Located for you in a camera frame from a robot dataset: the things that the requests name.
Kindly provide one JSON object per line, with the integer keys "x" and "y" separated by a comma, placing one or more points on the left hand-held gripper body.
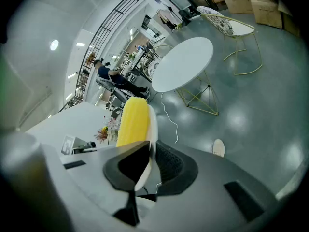
{"x": 67, "y": 145}

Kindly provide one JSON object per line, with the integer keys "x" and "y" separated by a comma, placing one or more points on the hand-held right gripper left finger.
{"x": 125, "y": 168}

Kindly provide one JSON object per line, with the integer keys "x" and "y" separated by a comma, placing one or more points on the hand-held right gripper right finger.
{"x": 176, "y": 168}

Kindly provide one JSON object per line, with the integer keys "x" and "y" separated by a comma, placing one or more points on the yellow corn cob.
{"x": 133, "y": 121}

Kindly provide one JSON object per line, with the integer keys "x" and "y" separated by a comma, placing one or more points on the white oval plate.
{"x": 152, "y": 124}

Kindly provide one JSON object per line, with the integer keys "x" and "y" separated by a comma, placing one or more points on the round white table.
{"x": 183, "y": 63}

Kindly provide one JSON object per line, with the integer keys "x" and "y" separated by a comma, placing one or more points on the white counter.
{"x": 72, "y": 122}

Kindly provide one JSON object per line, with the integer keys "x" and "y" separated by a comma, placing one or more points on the red dried plant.
{"x": 100, "y": 136}

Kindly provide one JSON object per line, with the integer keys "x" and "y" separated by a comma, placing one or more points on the yellow sunflower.
{"x": 104, "y": 129}

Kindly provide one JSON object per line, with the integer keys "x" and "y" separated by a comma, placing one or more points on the person's white shoe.
{"x": 219, "y": 147}

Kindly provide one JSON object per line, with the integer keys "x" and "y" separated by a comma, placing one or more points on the grey office chair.
{"x": 116, "y": 91}

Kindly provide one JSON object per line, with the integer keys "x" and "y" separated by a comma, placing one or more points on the round ceiling light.
{"x": 54, "y": 45}

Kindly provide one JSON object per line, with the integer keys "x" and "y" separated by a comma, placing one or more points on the gold chair round floral cushion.
{"x": 153, "y": 65}

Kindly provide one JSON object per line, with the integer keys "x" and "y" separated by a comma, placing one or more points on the black metal railing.
{"x": 106, "y": 33}

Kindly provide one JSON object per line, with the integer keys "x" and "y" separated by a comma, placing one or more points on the brown cardboard box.
{"x": 237, "y": 4}
{"x": 290, "y": 24}
{"x": 266, "y": 8}

